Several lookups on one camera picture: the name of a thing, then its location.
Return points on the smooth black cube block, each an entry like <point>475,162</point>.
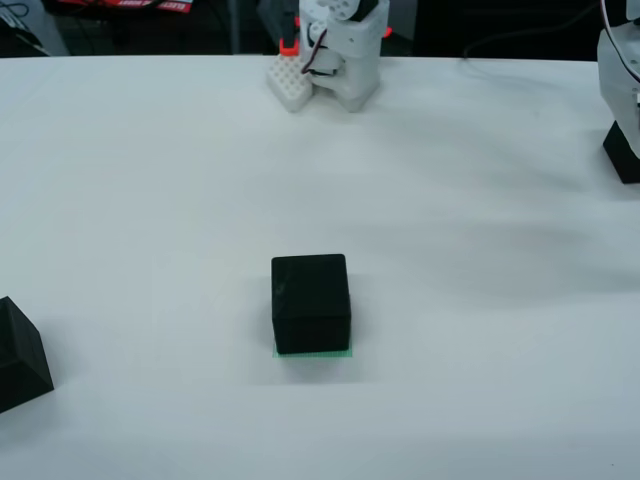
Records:
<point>627,155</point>
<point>310,300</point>

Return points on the black cube block with seams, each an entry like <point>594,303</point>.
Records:
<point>20,355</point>

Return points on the white perforated base block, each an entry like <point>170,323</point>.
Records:
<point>290,85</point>

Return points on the green striped square marker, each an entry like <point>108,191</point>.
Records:
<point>315,355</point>

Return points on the red printed sign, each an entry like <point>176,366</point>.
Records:
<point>170,5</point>

